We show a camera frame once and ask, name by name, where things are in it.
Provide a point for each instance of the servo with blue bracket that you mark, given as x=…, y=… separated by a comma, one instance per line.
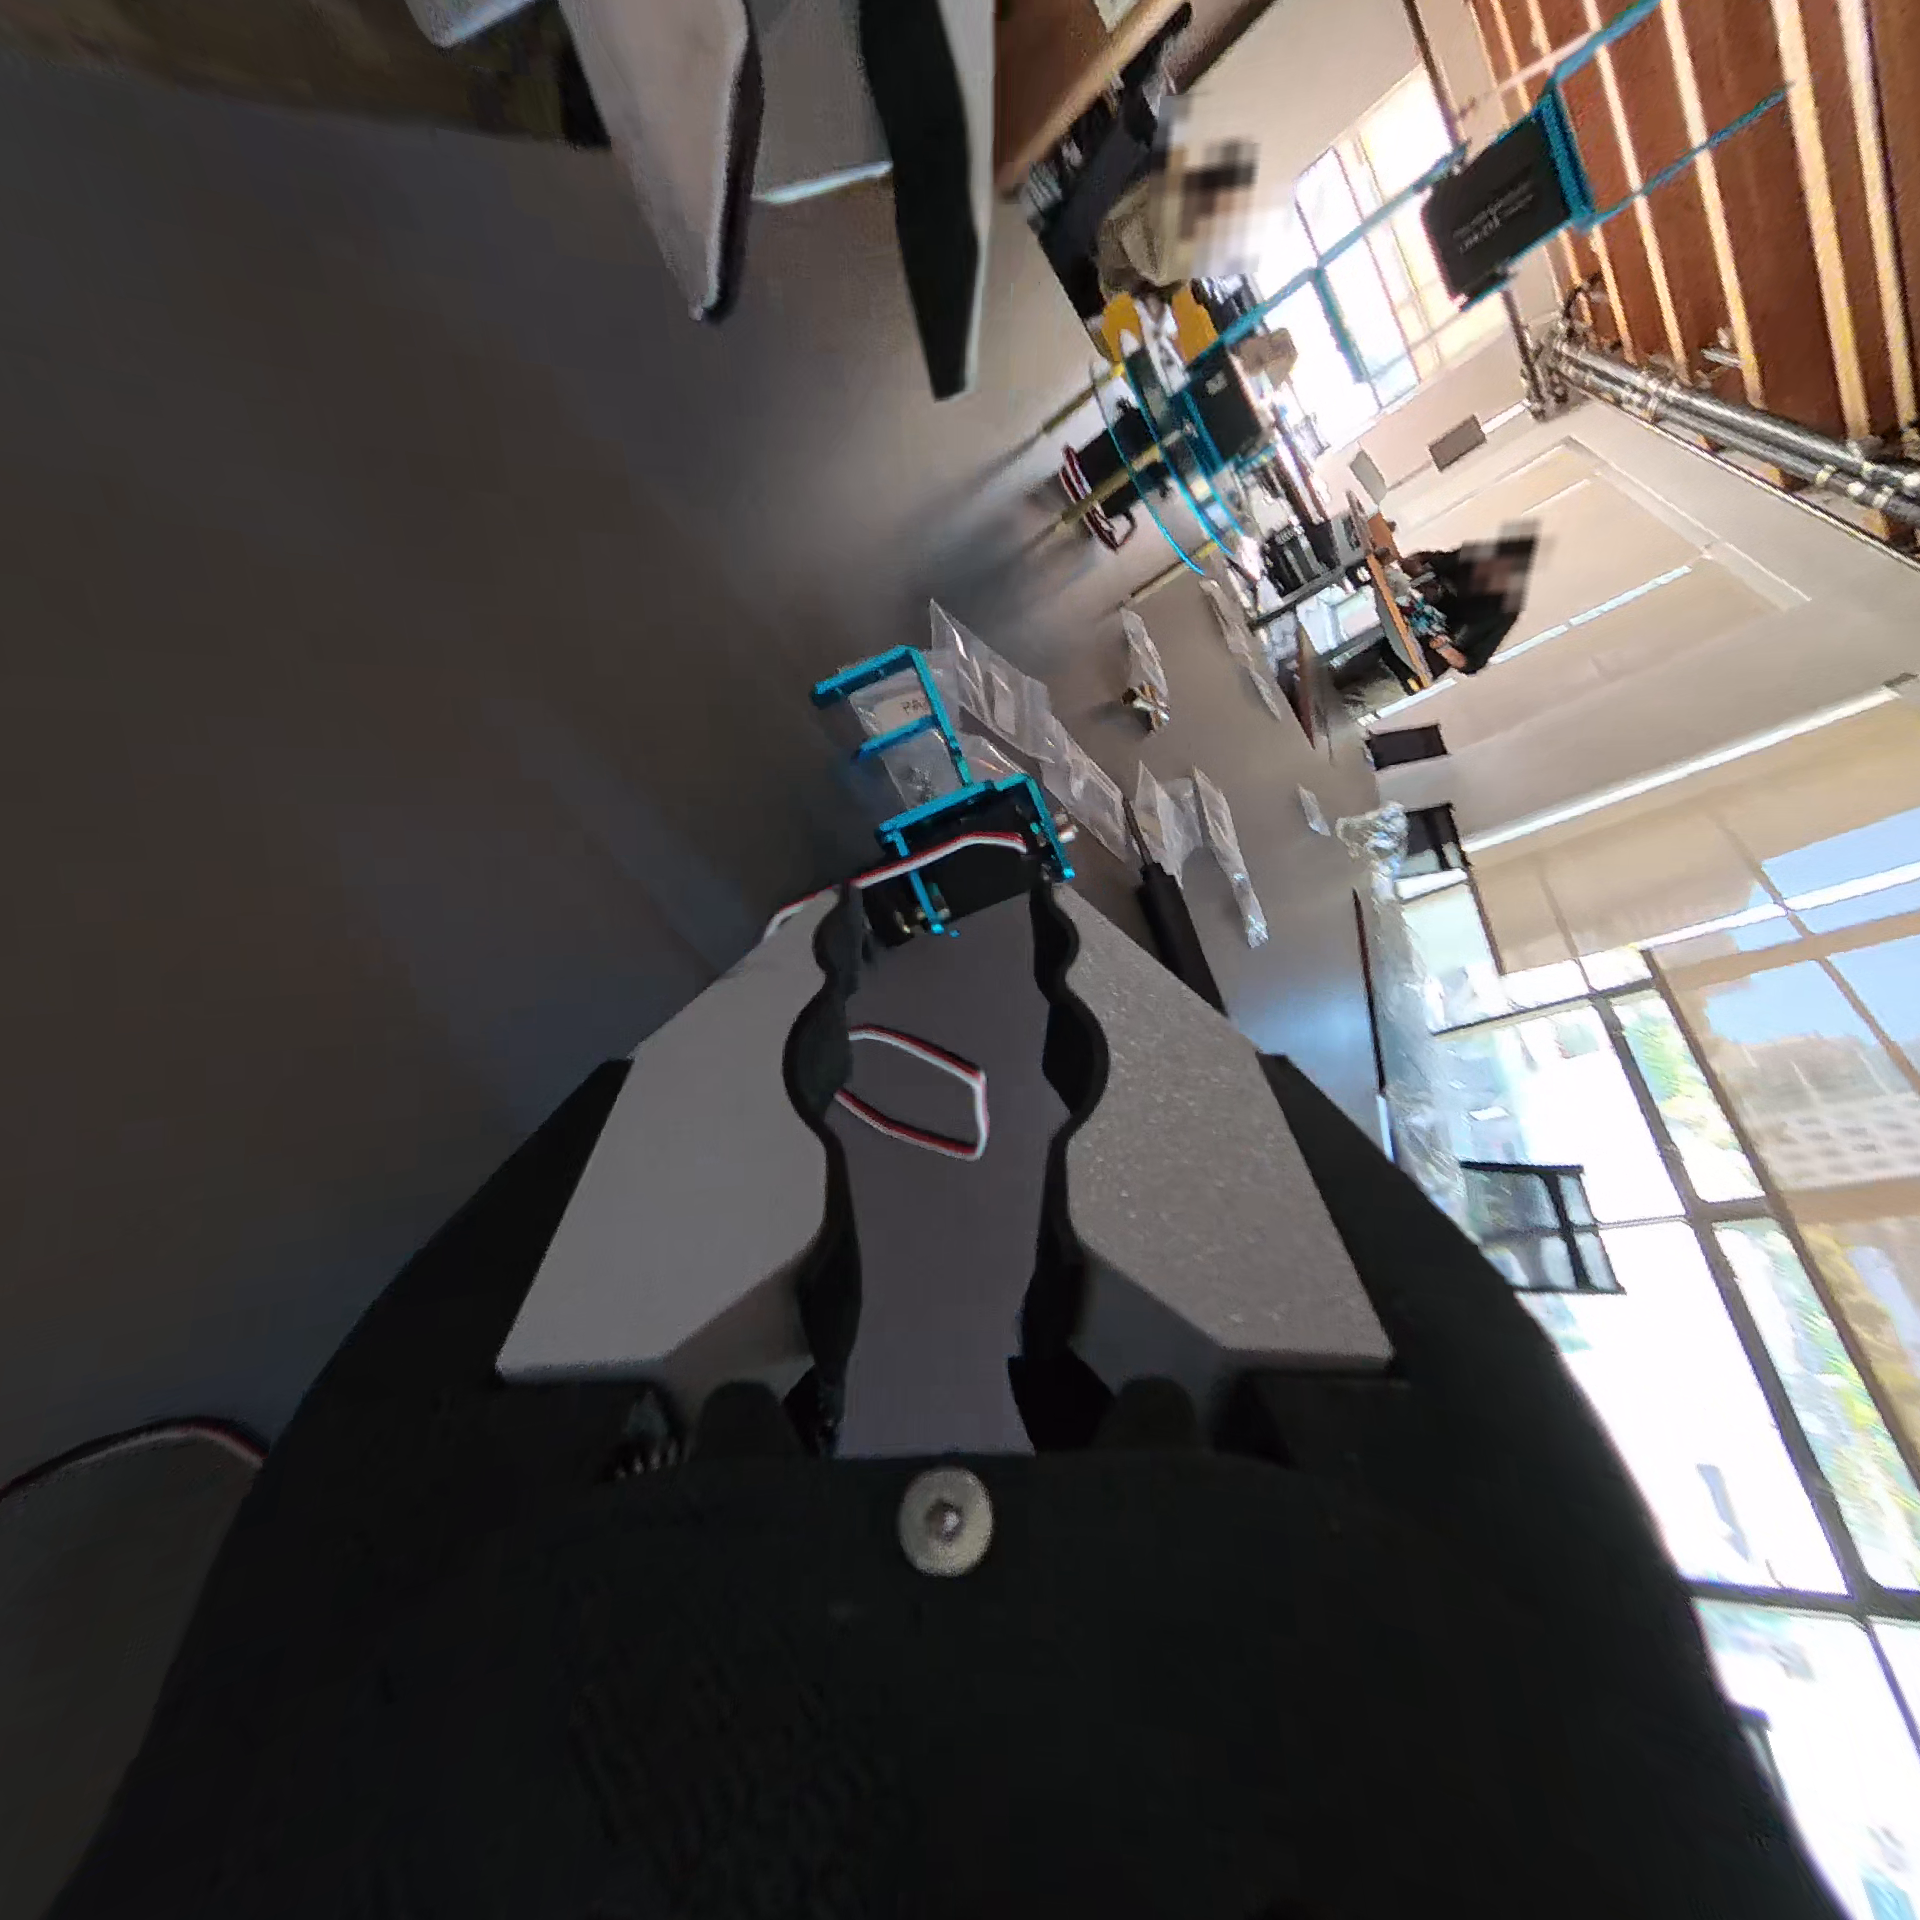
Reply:
x=960, y=886

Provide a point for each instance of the wooden table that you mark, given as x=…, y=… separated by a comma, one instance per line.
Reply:
x=1072, y=82

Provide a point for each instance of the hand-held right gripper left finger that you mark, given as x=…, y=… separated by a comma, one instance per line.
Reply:
x=661, y=1200

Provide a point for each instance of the dark grey desk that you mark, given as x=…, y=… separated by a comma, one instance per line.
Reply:
x=376, y=751

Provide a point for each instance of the long clear screw bag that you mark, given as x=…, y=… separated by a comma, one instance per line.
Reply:
x=1227, y=856

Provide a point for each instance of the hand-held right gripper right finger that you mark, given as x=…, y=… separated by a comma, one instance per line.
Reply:
x=1200, y=1200

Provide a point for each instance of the yellow box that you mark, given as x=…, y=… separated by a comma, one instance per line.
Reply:
x=1133, y=323

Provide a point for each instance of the blue toy robot arm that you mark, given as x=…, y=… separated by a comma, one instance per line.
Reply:
x=1499, y=202

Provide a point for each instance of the metal ceiling pipes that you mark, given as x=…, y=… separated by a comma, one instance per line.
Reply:
x=1725, y=411

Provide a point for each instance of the black mesh chair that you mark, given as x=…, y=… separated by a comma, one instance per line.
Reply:
x=1546, y=1224
x=1411, y=746
x=1425, y=840

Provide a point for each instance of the clear plastic screw bag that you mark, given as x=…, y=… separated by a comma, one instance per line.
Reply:
x=1072, y=780
x=1147, y=644
x=1167, y=818
x=991, y=674
x=1314, y=810
x=1245, y=644
x=907, y=703

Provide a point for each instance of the white roller blind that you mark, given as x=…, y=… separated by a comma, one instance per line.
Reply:
x=1651, y=810

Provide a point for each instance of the black screwdriver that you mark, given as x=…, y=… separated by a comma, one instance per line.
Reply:
x=1178, y=931

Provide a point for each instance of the crumpled clear plastic film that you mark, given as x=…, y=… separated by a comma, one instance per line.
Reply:
x=1371, y=840

